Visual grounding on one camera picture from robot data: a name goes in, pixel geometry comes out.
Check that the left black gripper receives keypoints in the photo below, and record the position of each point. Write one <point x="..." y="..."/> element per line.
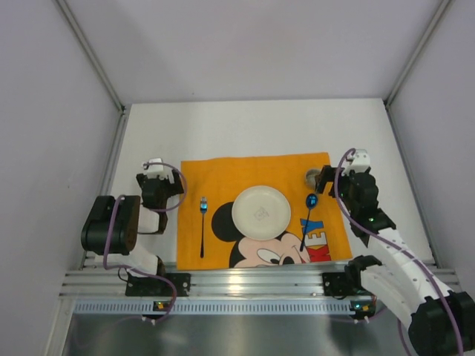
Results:
<point x="171" y="183"/>

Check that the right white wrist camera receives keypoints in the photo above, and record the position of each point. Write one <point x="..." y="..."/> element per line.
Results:
<point x="358" y="161"/>

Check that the aluminium rail frame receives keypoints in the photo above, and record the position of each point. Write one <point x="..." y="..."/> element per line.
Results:
<point x="248" y="311"/>

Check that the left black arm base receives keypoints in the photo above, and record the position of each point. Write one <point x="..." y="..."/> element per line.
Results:
<point x="151" y="287"/>

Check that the blue metallic fork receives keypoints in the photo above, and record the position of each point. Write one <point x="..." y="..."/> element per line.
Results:
<point x="203" y="210"/>

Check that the cream round plate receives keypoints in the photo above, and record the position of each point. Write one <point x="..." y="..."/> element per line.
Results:
<point x="261" y="213"/>

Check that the blue metallic spoon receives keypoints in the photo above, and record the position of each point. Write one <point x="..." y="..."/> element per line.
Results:
<point x="311" y="202"/>

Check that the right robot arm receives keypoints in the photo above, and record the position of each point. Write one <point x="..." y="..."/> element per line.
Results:
<point x="439" y="320"/>

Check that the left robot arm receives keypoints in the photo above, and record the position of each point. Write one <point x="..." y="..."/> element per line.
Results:
<point x="112" y="226"/>

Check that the small grey cup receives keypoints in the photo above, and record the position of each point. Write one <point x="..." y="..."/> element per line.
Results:
<point x="311" y="177"/>

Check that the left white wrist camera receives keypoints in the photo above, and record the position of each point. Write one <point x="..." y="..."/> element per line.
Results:
<point x="154" y="168"/>

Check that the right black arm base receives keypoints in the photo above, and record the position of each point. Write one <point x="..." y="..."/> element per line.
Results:
<point x="340" y="286"/>

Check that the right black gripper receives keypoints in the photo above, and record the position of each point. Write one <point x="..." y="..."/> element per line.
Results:
<point x="332" y="181"/>

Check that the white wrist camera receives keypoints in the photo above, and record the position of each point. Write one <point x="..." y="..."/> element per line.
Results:
<point x="358" y="161"/>
<point x="154" y="168"/>

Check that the orange Mickey placemat cloth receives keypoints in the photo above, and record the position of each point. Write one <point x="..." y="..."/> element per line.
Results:
<point x="221" y="180"/>

